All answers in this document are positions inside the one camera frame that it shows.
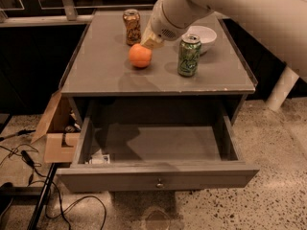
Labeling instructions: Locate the white bowl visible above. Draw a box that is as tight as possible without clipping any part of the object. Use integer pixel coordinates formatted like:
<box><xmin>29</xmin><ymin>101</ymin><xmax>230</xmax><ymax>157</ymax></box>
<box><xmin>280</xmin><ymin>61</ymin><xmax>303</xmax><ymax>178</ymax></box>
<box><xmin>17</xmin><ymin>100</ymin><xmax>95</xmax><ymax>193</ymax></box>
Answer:
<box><xmin>187</xmin><ymin>26</ymin><xmax>217</xmax><ymax>55</ymax></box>

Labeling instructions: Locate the black plug with cable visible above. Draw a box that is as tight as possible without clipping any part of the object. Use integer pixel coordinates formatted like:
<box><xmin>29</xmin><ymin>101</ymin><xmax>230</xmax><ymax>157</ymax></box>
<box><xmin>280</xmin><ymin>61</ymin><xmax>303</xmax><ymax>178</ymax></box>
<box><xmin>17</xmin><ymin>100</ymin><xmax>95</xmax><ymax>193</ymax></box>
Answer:
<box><xmin>0</xmin><ymin>143</ymin><xmax>41</xmax><ymax>177</ymax></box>

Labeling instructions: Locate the orange fruit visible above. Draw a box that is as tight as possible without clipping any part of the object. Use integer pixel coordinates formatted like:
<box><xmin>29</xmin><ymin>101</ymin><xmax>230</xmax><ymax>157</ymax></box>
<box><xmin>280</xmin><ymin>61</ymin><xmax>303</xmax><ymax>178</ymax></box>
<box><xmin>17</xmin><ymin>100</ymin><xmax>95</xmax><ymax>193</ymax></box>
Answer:
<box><xmin>129</xmin><ymin>43</ymin><xmax>153</xmax><ymax>68</ymax></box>

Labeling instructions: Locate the grey cabinet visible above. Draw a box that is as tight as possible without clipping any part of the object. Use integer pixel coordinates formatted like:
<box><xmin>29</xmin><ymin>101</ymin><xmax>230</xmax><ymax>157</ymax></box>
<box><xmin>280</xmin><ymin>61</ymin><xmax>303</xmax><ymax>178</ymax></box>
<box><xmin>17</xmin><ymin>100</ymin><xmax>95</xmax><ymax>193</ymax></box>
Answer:
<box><xmin>59</xmin><ymin>9</ymin><xmax>259</xmax><ymax>127</ymax></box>

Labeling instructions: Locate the cardboard box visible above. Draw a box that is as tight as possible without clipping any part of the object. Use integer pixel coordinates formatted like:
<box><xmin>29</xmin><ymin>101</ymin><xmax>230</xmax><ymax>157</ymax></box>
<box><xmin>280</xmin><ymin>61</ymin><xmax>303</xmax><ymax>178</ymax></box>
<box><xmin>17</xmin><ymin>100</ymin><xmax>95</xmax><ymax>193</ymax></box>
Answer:
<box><xmin>32</xmin><ymin>90</ymin><xmax>80</xmax><ymax>163</ymax></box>

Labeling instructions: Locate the metal window railing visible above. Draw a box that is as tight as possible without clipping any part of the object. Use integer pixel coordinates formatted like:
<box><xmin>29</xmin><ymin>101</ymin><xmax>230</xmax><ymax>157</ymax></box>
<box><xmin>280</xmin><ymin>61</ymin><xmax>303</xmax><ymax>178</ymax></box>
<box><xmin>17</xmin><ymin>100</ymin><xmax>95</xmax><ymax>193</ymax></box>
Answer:
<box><xmin>0</xmin><ymin>0</ymin><xmax>156</xmax><ymax>28</ymax></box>

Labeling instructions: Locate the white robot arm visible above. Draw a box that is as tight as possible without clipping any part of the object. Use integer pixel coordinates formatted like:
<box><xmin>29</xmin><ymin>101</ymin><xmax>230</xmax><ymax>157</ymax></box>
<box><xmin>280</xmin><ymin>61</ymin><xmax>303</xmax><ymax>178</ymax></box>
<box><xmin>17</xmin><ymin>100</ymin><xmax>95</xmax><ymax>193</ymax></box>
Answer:
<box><xmin>141</xmin><ymin>0</ymin><xmax>307</xmax><ymax>110</ymax></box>

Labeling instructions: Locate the white paper scrap in drawer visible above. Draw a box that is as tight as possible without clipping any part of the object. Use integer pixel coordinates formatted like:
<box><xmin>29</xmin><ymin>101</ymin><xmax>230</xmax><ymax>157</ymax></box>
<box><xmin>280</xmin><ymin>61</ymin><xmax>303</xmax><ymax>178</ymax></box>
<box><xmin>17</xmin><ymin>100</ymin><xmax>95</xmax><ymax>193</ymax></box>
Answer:
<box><xmin>89</xmin><ymin>150</ymin><xmax>110</xmax><ymax>164</ymax></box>

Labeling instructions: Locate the black metal stand leg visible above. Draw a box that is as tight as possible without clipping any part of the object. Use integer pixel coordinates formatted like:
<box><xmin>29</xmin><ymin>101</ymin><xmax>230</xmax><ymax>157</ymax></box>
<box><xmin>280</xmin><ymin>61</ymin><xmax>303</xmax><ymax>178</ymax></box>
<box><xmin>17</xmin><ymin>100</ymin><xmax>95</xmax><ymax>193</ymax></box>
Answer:
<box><xmin>27</xmin><ymin>163</ymin><xmax>58</xmax><ymax>230</ymax></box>

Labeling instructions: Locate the green soda can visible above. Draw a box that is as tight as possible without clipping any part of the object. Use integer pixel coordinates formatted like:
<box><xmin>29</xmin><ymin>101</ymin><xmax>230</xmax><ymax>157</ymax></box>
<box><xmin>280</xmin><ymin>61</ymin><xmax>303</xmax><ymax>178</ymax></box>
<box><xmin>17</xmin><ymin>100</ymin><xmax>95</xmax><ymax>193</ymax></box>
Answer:
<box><xmin>177</xmin><ymin>34</ymin><xmax>201</xmax><ymax>77</ymax></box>

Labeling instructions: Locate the black cable on floor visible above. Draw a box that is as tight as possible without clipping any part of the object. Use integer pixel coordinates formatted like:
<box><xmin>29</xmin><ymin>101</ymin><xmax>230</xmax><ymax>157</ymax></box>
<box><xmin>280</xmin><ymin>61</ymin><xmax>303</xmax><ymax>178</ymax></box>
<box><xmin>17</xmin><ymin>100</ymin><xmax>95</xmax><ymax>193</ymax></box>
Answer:
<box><xmin>28</xmin><ymin>163</ymin><xmax>107</xmax><ymax>230</ymax></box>

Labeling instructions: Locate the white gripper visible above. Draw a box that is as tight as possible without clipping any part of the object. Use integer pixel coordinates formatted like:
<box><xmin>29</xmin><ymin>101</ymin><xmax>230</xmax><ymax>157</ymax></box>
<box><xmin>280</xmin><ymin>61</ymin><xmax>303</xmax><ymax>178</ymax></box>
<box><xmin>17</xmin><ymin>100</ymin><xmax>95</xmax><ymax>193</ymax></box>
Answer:
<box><xmin>140</xmin><ymin>0</ymin><xmax>218</xmax><ymax>50</ymax></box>

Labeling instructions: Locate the metal drawer knob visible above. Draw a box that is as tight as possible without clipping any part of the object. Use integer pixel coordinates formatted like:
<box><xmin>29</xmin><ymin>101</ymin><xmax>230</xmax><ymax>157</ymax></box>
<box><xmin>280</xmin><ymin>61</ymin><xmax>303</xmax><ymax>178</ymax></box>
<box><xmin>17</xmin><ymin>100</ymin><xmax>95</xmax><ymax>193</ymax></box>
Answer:
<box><xmin>155</xmin><ymin>178</ymin><xmax>165</xmax><ymax>189</ymax></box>

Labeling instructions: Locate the orange-brown soda can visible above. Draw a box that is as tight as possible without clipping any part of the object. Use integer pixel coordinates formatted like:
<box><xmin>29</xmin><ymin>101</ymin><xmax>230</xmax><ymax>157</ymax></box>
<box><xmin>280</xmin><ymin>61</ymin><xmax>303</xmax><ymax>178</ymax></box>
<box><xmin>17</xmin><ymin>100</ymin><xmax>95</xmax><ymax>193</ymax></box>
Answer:
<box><xmin>123</xmin><ymin>9</ymin><xmax>141</xmax><ymax>46</ymax></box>

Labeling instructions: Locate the open grey top drawer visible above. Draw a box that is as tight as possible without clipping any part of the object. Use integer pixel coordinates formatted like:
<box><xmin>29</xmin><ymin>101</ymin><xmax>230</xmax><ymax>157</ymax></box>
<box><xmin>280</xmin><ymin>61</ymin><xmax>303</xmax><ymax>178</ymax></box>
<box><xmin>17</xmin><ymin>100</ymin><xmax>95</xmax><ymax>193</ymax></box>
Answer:
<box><xmin>58</xmin><ymin>99</ymin><xmax>259</xmax><ymax>192</ymax></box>

